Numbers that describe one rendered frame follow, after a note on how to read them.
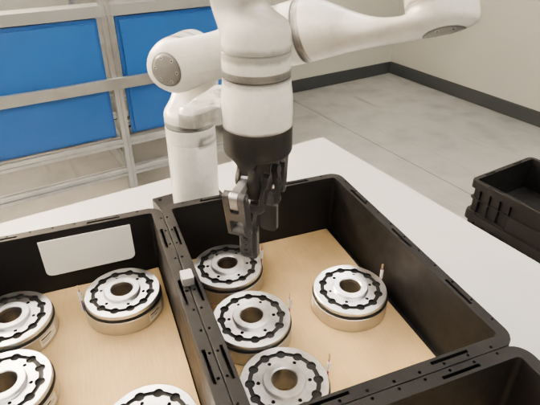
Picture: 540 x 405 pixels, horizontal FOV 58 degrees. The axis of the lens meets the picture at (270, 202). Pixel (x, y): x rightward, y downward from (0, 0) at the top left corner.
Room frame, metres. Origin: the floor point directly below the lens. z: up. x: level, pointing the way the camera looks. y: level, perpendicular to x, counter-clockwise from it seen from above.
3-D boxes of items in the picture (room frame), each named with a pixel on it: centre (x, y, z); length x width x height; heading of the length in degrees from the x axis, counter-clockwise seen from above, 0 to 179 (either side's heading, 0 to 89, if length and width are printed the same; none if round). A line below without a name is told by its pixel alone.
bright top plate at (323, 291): (0.51, -0.11, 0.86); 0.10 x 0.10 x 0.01
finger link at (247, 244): (0.45, 0.03, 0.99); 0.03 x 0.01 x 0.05; 158
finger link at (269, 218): (0.51, 0.00, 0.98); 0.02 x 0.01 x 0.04; 68
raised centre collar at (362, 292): (0.51, -0.11, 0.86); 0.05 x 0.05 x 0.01
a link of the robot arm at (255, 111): (0.49, 0.03, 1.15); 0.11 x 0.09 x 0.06; 68
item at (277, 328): (0.46, 0.02, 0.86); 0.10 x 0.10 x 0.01
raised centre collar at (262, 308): (0.46, 0.02, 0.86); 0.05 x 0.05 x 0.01
